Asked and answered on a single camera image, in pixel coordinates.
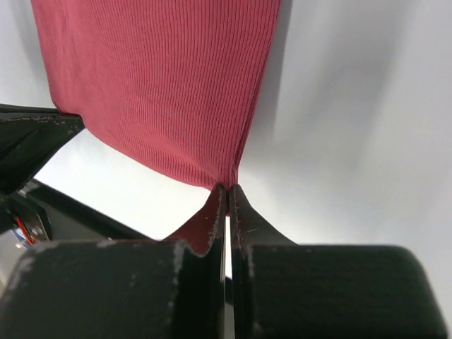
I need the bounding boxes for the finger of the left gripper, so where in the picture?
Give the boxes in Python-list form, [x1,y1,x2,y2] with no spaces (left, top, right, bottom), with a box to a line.
[1,104,85,194]

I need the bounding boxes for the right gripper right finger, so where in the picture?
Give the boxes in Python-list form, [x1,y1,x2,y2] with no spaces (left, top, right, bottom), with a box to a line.
[228,185,448,338]

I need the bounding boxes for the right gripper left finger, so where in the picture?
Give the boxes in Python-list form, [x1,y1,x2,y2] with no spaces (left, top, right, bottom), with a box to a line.
[1,185,227,338]

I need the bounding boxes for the maroon garment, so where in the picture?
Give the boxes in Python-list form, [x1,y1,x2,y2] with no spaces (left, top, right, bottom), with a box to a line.
[31,1,280,189]

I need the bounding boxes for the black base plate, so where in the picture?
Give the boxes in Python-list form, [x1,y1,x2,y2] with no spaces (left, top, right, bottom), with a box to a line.
[1,178,146,248]

